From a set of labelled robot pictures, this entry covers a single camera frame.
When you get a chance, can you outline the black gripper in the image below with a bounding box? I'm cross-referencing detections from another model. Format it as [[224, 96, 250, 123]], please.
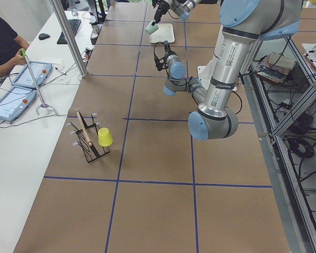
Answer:
[[164, 43, 172, 56], [152, 0, 171, 26]]

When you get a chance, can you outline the pale green plastic cup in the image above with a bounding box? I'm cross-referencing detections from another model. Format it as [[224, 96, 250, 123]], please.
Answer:
[[145, 21, 159, 35]]

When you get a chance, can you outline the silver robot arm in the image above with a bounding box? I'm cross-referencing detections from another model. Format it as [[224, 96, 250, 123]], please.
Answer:
[[154, 1, 303, 140], [151, 0, 201, 26]]

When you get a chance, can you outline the cream bear tray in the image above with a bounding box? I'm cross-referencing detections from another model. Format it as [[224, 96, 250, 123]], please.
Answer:
[[149, 24, 175, 44]]

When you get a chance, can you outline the metal cup on desk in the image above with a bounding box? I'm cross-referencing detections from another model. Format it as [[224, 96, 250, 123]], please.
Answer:
[[91, 25, 99, 38]]

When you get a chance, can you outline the yellow plastic cup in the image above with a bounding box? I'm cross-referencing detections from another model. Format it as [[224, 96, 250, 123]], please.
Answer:
[[98, 128, 113, 147]]

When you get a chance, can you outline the upper orange black connector box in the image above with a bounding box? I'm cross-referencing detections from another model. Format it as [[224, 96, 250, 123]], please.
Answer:
[[84, 48, 93, 60]]

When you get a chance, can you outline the black computer keyboard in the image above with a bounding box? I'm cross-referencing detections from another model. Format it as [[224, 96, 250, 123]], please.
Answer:
[[56, 18, 82, 45]]

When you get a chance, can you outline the stack of books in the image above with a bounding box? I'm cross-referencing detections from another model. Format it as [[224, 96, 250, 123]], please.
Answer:
[[256, 52, 296, 83]]

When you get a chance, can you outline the black computer mouse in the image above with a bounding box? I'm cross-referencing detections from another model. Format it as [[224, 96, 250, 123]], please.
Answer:
[[38, 33, 50, 41]]

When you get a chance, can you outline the upper teach pendant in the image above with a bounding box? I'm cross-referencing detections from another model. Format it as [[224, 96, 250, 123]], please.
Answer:
[[11, 61, 53, 89]]

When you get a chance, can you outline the teach pendant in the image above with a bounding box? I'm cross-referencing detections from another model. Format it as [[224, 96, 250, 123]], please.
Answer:
[[11, 61, 53, 89], [0, 86, 37, 122]]

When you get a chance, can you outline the seated person black shirt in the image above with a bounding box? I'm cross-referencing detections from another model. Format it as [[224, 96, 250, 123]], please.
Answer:
[[0, 17, 29, 78]]

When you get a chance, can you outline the lower teach pendant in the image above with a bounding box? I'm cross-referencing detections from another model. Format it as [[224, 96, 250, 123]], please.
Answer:
[[0, 86, 37, 122]]

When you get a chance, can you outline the black camera cable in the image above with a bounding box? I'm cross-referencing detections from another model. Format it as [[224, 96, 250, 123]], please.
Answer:
[[152, 41, 174, 72]]

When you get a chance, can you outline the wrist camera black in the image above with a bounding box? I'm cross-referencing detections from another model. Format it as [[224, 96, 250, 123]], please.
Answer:
[[154, 53, 166, 71]]

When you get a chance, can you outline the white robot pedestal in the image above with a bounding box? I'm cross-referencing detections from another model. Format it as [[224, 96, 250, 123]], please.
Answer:
[[197, 53, 218, 91]]

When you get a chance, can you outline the aluminium frame post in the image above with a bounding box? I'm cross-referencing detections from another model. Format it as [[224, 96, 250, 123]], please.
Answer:
[[50, 0, 87, 78]]

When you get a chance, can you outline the black wire cup rack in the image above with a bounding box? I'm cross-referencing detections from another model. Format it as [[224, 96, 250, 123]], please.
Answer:
[[66, 109, 110, 163]]

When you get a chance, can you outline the aluminium side frame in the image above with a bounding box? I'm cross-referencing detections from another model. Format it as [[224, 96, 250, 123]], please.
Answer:
[[245, 38, 316, 252]]

